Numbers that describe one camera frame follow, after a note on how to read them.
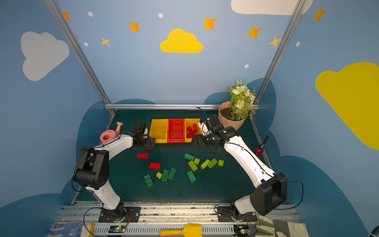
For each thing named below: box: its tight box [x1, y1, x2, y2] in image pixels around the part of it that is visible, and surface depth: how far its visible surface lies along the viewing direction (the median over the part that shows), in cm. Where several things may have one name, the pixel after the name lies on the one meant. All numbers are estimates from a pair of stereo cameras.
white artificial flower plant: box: [228, 79, 256, 121], surface depth 95 cm
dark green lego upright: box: [161, 169, 170, 182], surface depth 88 cm
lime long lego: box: [187, 159, 198, 172], surface depth 92 cm
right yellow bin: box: [184, 118, 202, 143], surface depth 110 cm
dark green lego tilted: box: [167, 167, 177, 181], surface depth 88 cm
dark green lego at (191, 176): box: [186, 170, 196, 183], surface depth 88 cm
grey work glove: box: [255, 215, 310, 237], surface depth 72 cm
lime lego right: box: [206, 158, 218, 169], surface depth 94 cm
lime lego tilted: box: [200, 158, 211, 170], surface depth 92 cm
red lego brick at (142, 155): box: [136, 153, 149, 159], surface depth 95 cm
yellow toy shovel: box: [159, 223, 203, 237], surface depth 70 cm
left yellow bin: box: [149, 118, 169, 144], surface depth 109 cm
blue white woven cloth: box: [48, 221, 83, 237], surface depth 70 cm
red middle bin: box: [167, 118, 186, 144], surface depth 107 cm
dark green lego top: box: [184, 153, 195, 161], surface depth 95 cm
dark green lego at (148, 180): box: [143, 173, 154, 188], surface depth 86 cm
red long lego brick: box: [149, 162, 161, 170], surface depth 92 cm
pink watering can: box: [99, 121, 124, 146], surface depth 95 cm
